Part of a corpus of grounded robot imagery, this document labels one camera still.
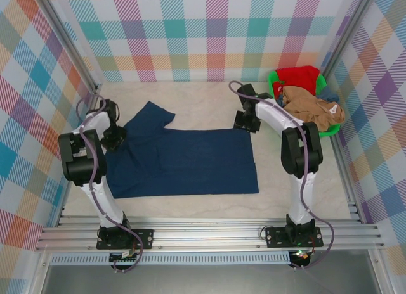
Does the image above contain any navy blue printed t-shirt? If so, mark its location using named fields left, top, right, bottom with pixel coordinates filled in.
left=104, top=100, right=260, bottom=200

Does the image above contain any tan t-shirt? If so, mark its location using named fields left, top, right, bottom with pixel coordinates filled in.
left=280, top=86, right=346, bottom=132

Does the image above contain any red t-shirt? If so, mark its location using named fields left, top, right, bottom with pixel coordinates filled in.
left=274, top=65, right=321, bottom=97

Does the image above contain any green plastic basket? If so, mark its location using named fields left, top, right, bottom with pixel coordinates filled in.
left=268, top=68, right=342, bottom=140

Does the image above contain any small circuit board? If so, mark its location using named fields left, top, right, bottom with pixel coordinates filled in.
left=109, top=249, right=140, bottom=265
left=290, top=249, right=313, bottom=266

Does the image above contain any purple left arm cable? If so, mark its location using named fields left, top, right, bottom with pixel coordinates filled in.
left=77, top=95, right=145, bottom=274

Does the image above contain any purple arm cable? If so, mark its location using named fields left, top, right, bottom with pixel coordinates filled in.
left=77, top=95, right=145, bottom=274
left=228, top=80, right=336, bottom=271

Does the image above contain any aluminium frame post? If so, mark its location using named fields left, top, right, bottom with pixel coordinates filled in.
left=320, top=0, right=378, bottom=78
left=37, top=0, right=103, bottom=94

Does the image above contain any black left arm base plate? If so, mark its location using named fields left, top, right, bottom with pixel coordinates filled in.
left=96, top=227, right=155, bottom=251

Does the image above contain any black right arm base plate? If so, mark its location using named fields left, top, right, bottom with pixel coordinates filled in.
left=264, top=226, right=324, bottom=249

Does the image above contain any aluminium mounting rail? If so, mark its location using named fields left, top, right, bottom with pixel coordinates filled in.
left=34, top=215, right=386, bottom=252

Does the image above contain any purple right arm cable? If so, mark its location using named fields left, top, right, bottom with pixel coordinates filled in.
left=228, top=80, right=336, bottom=271

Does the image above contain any white slotted cable duct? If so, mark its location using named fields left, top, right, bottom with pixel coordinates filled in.
left=50, top=251, right=291, bottom=265

